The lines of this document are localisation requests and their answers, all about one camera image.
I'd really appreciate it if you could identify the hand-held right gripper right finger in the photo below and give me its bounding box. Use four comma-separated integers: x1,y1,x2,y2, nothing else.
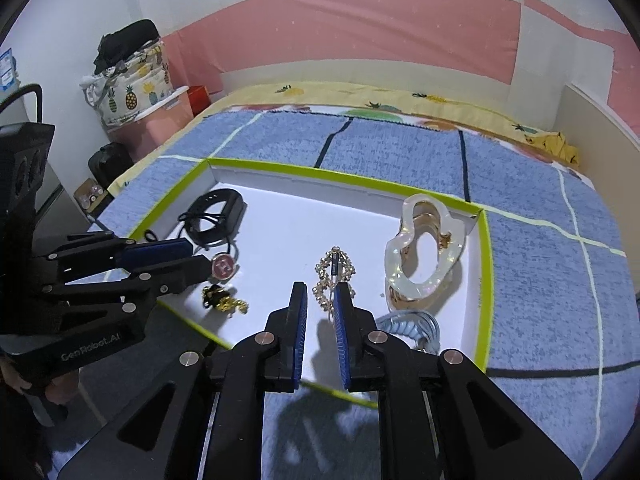
332,281,601,480

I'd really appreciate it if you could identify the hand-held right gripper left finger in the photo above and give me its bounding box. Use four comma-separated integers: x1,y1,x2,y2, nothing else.
57,281,308,480

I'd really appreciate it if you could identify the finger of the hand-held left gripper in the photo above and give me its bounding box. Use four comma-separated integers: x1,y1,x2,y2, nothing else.
42,254,212,307
32,230,193,273

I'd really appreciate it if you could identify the black hair tie pink bead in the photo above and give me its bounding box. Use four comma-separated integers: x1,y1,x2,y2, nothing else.
192,237,238,280

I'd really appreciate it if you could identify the gold and black brooch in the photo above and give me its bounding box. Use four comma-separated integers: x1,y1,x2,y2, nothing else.
201,284,250,315

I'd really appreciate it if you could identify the rhinestone hair clip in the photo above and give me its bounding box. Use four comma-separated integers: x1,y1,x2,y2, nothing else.
312,246,357,317

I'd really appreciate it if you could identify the black smart band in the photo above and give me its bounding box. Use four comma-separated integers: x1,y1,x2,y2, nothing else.
178,188,247,247

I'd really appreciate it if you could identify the light blue spiral hair tie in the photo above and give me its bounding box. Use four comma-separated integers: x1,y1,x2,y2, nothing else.
375,310,441,356

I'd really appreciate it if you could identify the clear hair claw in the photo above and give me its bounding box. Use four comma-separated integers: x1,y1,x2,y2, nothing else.
384,193,468,317

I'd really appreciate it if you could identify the green shallow box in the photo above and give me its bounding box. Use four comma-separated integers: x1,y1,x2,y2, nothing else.
127,156,493,408

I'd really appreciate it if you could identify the person's left hand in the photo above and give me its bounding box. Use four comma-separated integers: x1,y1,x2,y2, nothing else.
0,354,81,406

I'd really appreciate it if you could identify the small brown box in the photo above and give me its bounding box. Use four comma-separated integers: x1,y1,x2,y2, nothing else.
74,178,108,218

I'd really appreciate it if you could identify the black backpack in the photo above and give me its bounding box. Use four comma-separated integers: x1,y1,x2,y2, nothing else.
88,142,135,188

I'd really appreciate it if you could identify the grey refrigerator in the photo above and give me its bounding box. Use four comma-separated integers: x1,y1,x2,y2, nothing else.
0,47,66,251

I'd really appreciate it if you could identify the pink storage box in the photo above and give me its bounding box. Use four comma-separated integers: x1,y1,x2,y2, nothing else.
105,85,196,163

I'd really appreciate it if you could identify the red box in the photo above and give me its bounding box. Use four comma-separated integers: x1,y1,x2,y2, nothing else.
186,85,210,116

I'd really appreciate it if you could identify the pineapple print bag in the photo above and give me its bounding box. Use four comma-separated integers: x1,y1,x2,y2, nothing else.
82,42,176,128

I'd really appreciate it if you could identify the blue plaid blanket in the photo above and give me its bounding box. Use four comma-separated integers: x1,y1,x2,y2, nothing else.
65,107,636,480

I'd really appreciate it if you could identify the black bag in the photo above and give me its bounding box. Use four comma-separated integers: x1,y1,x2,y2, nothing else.
92,19,162,75

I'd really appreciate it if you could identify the yellow fruit print sheet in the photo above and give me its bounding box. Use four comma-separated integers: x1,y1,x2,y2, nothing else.
207,82,596,181

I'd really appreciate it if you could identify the blue refrigerator label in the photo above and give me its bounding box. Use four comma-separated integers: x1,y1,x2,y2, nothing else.
0,49,18,92

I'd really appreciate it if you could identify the light wooden board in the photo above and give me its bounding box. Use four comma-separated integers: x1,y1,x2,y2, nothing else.
552,82,640,201

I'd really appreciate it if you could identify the black cable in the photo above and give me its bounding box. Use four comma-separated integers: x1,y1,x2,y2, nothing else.
0,84,45,126

